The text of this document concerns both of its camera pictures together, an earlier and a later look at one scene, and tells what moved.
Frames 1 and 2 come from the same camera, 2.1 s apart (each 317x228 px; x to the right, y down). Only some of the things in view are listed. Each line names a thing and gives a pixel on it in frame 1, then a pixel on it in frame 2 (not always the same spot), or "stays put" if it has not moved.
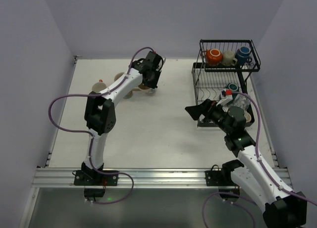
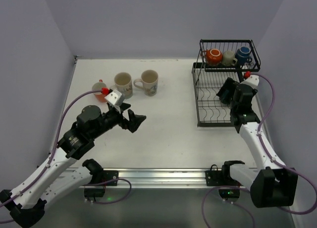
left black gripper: (153, 79) → (125, 118)
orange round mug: (214, 56) stays put
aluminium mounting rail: (56, 177) stays put
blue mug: (242, 56) stays put
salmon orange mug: (98, 86) stays put
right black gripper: (204, 109) → (233, 92)
